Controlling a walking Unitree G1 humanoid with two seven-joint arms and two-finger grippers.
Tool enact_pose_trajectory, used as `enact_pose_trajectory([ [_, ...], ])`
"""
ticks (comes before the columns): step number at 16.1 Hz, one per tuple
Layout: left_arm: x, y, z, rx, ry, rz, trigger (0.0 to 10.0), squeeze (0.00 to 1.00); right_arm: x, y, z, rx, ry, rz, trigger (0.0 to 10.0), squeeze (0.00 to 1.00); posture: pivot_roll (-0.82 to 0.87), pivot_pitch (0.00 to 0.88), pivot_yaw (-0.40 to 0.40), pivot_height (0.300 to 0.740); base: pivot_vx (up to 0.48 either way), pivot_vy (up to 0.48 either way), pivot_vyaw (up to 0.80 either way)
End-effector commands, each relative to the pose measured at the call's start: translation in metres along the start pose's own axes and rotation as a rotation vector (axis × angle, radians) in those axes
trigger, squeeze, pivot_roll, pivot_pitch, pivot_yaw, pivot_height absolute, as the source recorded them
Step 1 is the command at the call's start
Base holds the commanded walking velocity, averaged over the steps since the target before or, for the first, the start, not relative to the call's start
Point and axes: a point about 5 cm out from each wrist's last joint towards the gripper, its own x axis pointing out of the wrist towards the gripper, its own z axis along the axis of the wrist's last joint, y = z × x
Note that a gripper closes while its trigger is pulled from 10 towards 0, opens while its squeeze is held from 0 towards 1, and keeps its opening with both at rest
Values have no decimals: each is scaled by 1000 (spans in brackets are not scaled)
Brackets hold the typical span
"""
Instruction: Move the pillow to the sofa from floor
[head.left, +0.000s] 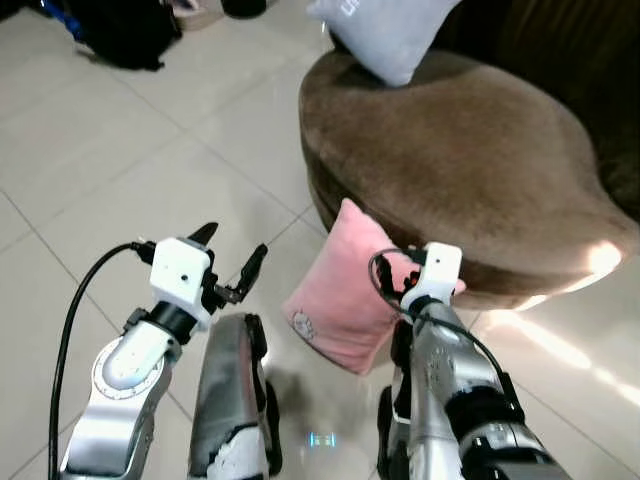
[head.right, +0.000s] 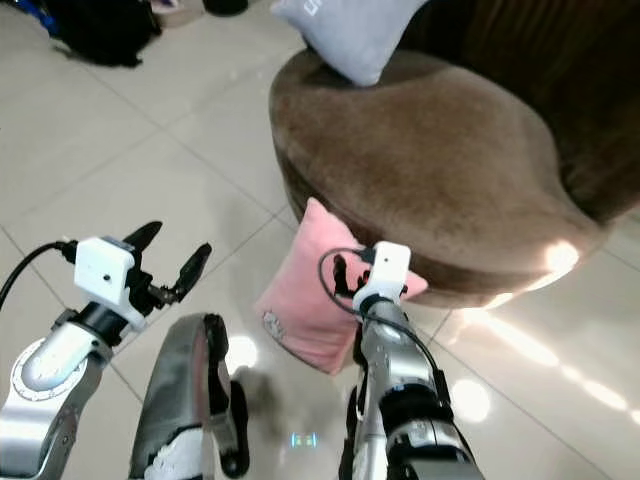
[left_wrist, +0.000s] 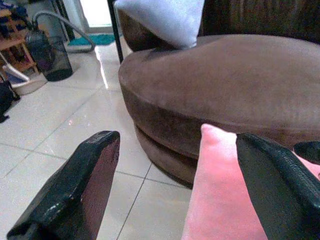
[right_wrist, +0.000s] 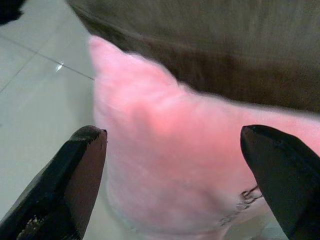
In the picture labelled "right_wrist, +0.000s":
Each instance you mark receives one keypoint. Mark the pink plush pillow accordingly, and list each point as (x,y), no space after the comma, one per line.
(170,160)

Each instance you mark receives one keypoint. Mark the black object on floor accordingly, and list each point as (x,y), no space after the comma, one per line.
(8,10)

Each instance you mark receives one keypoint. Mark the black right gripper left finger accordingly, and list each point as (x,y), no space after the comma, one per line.
(62,180)

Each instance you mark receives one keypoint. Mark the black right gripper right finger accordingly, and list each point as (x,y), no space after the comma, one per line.
(282,180)

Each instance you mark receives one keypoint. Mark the brown fabric sofa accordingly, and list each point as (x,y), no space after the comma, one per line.
(225,47)

